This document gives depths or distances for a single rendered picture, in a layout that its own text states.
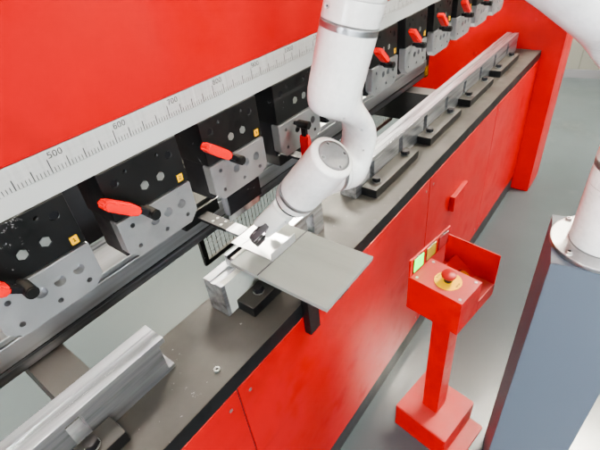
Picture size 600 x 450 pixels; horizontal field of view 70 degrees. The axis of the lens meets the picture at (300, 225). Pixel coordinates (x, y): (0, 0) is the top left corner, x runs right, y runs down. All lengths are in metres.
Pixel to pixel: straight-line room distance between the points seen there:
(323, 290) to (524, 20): 2.21
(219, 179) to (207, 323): 0.36
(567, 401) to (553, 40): 1.98
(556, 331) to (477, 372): 0.93
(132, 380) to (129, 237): 0.31
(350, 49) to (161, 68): 0.29
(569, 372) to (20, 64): 1.21
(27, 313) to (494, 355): 1.79
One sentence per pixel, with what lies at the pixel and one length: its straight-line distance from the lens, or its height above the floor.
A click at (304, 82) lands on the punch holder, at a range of 0.99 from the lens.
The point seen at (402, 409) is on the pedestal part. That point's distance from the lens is 1.75.
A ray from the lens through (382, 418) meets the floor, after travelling 1.86.
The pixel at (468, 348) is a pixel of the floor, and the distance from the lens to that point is 2.09.
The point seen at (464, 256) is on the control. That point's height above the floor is 0.75.
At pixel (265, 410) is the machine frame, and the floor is 0.67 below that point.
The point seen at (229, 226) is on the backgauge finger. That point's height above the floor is 1.00.
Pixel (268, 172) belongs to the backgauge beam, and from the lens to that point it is 1.39.
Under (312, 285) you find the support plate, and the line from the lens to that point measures 0.89.
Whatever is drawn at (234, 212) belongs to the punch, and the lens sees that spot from 0.95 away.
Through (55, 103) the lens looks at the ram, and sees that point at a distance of 0.66.
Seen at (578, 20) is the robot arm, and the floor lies 1.46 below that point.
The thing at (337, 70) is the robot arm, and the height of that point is 1.42.
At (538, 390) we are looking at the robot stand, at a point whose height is 0.59.
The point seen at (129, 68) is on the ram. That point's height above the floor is 1.46.
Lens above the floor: 1.62
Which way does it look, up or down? 36 degrees down
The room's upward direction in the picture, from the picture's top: 7 degrees counter-clockwise
